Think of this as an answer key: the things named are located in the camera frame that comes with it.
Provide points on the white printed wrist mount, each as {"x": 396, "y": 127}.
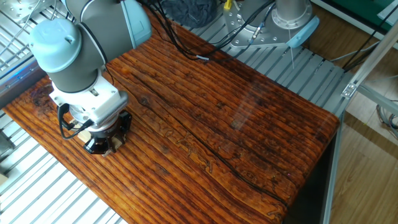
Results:
{"x": 93, "y": 99}

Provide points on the dark grey cloth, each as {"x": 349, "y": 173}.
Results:
{"x": 192, "y": 12}

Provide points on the wood grain table cover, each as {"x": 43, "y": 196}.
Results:
{"x": 217, "y": 140}

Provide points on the perforated silver plate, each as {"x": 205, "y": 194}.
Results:
{"x": 18, "y": 7}

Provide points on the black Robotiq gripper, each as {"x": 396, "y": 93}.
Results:
{"x": 105, "y": 132}

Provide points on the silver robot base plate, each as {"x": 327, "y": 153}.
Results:
{"x": 245, "y": 35}

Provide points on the yellow plastic piece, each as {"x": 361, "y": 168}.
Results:
{"x": 228, "y": 4}

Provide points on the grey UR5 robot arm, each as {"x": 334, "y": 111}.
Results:
{"x": 71, "y": 53}

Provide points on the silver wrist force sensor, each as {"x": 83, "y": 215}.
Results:
{"x": 79, "y": 113}

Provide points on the aluminium frame post with bracket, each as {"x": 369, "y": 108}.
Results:
{"x": 373, "y": 56}

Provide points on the grey aluminium rail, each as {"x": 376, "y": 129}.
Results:
{"x": 15, "y": 84}

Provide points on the wooden Jenga tower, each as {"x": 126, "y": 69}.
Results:
{"x": 84, "y": 136}

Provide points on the green panel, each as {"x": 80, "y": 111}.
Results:
{"x": 357, "y": 7}

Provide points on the aluminium table leg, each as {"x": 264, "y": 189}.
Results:
{"x": 332, "y": 174}

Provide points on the aluminium cross beam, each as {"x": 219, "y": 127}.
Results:
{"x": 379, "y": 99}

